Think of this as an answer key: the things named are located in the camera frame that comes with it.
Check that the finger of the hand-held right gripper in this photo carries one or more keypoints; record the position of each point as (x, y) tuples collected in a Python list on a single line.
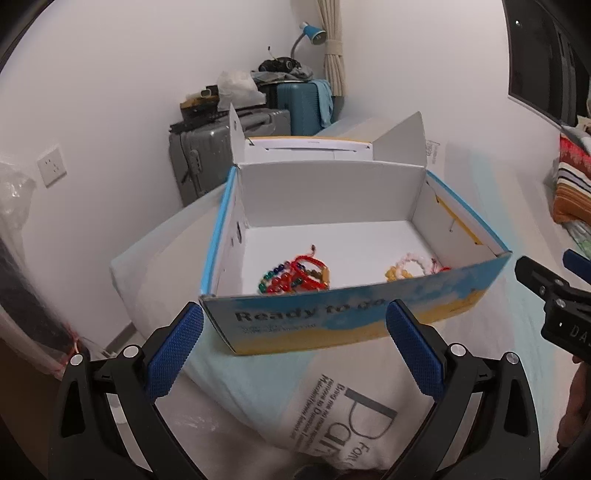
[(577, 265), (538, 277)]

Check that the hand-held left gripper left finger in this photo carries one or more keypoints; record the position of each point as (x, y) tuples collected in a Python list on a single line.
[(173, 350)]

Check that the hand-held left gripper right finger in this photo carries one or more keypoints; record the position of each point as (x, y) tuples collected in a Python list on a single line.
[(413, 350)]

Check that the blue and yellow cardboard box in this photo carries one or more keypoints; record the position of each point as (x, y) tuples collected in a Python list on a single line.
[(351, 323)]

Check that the person's right hand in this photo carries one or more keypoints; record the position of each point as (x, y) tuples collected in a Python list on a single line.
[(575, 410)]

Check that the folded striped blankets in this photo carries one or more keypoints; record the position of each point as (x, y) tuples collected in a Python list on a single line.
[(575, 184)]

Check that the clear plastic bag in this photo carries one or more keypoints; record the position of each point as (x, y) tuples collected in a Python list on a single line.
[(32, 286)]

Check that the grey suitcase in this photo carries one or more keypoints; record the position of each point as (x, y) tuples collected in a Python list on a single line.
[(203, 157)]

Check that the dark window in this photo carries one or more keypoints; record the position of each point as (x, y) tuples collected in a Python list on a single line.
[(549, 60)]

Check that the black and yellow case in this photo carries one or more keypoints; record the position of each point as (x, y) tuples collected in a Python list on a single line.
[(201, 99)]

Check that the teal cloth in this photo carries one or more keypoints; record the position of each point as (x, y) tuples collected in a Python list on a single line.
[(324, 104)]

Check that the teal suitcase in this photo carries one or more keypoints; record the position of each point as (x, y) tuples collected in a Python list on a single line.
[(298, 106)]

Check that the white plastic bag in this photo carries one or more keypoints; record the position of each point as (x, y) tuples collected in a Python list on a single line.
[(240, 87)]

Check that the beige curtain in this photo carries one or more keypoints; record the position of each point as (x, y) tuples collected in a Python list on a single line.
[(333, 55)]

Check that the black bag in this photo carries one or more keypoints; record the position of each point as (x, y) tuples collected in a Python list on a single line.
[(279, 65)]

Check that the blue desk lamp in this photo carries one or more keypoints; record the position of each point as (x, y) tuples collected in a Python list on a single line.
[(314, 33)]

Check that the white wall socket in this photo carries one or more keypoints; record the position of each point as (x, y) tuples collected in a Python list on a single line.
[(51, 166)]

